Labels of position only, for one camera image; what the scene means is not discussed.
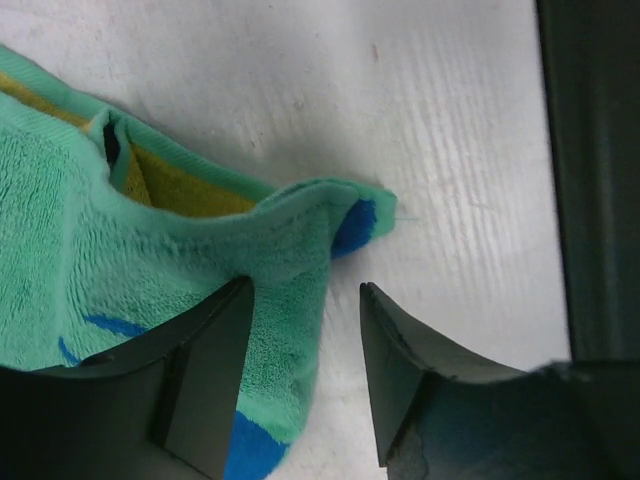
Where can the green blue yellow towel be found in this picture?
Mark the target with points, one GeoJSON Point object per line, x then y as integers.
{"type": "Point", "coordinates": [109, 228]}

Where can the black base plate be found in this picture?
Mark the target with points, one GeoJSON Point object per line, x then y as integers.
{"type": "Point", "coordinates": [590, 57]}

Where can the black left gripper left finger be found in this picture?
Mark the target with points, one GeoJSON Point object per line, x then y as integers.
{"type": "Point", "coordinates": [159, 406]}

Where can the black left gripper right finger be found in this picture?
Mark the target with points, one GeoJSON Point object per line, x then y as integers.
{"type": "Point", "coordinates": [442, 411]}

